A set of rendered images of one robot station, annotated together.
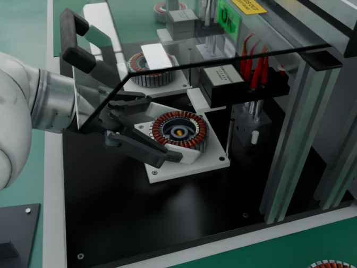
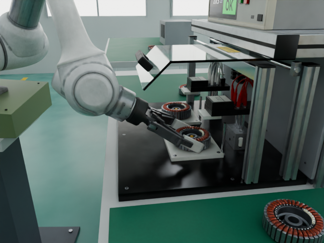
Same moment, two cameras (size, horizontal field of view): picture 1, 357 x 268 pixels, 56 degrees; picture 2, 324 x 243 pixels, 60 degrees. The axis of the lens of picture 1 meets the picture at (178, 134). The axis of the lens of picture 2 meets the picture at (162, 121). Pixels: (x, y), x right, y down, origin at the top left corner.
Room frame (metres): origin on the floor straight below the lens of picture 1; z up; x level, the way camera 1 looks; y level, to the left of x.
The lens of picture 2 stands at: (-0.30, -0.01, 1.17)
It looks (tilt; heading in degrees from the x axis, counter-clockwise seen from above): 22 degrees down; 7
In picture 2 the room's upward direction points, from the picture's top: straight up
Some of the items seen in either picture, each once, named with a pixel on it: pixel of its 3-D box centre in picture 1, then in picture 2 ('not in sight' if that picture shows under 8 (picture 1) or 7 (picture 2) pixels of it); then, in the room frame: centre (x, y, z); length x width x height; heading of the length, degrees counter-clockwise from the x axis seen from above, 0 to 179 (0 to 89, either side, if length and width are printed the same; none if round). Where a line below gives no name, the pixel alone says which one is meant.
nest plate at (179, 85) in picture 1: (152, 77); (176, 116); (0.70, 0.06, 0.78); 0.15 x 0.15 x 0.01; 16
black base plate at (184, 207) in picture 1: (171, 111); (187, 133); (0.58, 0.02, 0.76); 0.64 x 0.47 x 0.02; 16
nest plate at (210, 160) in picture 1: (179, 144); (191, 145); (0.46, 0.00, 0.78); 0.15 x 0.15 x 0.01; 16
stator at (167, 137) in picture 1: (179, 134); (191, 138); (0.46, 0.00, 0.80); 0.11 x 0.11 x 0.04
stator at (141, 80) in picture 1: (152, 68); (176, 110); (0.70, 0.06, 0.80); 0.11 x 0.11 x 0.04
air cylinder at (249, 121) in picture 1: (249, 122); (237, 136); (0.50, -0.14, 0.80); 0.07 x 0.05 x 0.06; 16
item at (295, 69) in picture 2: not in sight; (240, 49); (0.63, -0.14, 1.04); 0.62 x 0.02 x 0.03; 16
